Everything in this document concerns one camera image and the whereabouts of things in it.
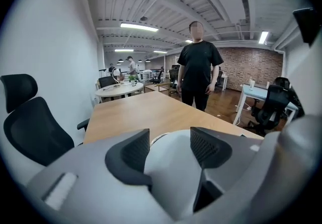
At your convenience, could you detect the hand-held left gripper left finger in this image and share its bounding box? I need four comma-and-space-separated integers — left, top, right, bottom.
25, 128, 177, 224

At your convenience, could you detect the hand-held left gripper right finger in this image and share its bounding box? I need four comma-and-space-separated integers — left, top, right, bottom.
190, 126, 265, 214

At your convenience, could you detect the white rectangular desk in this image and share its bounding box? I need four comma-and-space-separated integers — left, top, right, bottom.
232, 84, 299, 126

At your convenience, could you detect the black office chair with headrest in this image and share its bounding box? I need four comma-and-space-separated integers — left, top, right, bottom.
0, 73, 91, 167

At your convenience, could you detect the round white table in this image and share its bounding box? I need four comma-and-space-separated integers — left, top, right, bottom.
95, 82, 145, 103

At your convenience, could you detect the black mesh chair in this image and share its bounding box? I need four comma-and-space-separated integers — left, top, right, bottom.
98, 76, 118, 89

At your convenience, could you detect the white curved desk lamp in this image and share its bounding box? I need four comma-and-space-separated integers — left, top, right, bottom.
110, 68, 122, 88

